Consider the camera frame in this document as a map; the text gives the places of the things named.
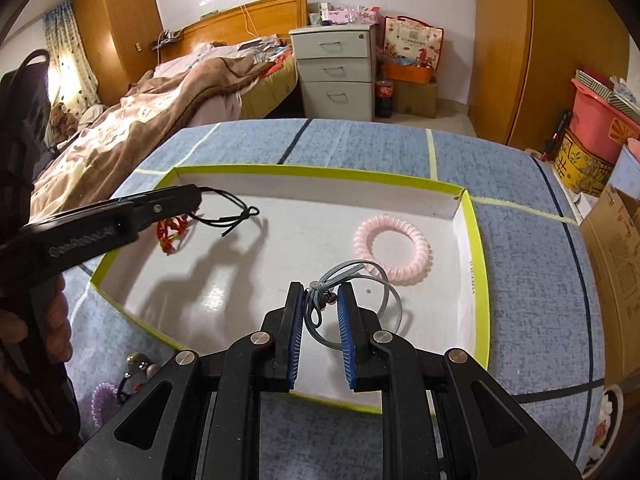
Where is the purple spiral hair tie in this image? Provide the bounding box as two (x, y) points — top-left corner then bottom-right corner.
(91, 382), (121, 428)

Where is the pink patterned box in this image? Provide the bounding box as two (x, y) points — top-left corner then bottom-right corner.
(320, 4), (381, 26)

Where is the light blue storage box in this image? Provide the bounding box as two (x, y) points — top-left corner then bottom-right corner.
(612, 140), (640, 201)

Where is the wooden bed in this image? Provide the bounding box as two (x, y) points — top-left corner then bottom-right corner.
(30, 0), (308, 221)

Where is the red black handle tool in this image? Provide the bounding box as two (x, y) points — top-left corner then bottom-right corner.
(542, 109), (573, 161)

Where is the small cardboard box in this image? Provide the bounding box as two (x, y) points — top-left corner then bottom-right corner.
(392, 80), (438, 120)

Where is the brown fleece blanket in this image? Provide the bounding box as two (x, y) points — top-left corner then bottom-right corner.
(30, 55), (281, 221)

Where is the plain wooden wardrobe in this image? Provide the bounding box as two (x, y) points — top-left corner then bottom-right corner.
(472, 0), (633, 151)

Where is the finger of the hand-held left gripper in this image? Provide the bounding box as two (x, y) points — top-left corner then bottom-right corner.
(107, 184), (203, 243)

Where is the large open cardboard box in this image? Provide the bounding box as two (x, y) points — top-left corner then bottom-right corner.
(580, 185), (640, 361)

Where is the red gift bag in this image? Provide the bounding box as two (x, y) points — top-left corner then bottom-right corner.
(382, 15), (445, 72)

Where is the grey hair tie with bells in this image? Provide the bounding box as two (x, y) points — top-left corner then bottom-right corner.
(306, 259), (403, 335)

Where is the white drawer cabinet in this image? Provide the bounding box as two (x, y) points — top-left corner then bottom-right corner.
(290, 22), (377, 122)

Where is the pink plastic bucket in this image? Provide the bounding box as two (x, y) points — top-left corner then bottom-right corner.
(570, 77), (640, 166)

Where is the pink spiral hair tie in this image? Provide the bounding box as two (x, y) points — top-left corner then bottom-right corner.
(354, 214), (433, 283)

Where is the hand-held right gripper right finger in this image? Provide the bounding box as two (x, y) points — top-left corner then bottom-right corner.
(337, 281), (585, 480)

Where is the wooden wardrobe with decals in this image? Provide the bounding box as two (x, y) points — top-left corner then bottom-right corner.
(72, 0), (163, 86)

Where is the black knotted hair tie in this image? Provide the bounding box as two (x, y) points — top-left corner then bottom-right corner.
(197, 187), (261, 238)

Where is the brown teddy bear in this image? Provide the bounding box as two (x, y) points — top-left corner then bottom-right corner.
(49, 102), (76, 138)

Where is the white box lid green rim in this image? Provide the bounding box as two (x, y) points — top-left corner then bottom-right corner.
(89, 164), (491, 417)

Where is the grey striped box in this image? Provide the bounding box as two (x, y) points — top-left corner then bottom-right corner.
(575, 69), (626, 98)

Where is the person's left hand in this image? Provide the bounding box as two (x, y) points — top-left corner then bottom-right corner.
(0, 277), (75, 378)

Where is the floral curtain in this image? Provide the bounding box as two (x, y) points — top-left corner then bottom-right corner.
(42, 0), (101, 111)

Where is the orange box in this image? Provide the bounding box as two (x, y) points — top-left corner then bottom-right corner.
(382, 62), (433, 84)

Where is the dark floral cloth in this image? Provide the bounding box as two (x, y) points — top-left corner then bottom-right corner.
(585, 385), (626, 466)

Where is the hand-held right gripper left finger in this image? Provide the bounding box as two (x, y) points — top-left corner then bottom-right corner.
(56, 281), (306, 480)

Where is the cola bottle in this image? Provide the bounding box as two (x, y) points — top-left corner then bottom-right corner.
(374, 79), (396, 121)

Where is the black hair tie with charms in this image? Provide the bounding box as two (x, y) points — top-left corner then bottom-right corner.
(116, 352), (162, 406)

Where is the white charging cable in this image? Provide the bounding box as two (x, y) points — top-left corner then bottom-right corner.
(240, 4), (261, 41)

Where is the red knot bracelet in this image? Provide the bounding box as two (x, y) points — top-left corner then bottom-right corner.
(156, 214), (192, 256)

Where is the yellow patterned tin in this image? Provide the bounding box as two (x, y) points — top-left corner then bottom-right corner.
(554, 127), (616, 198)

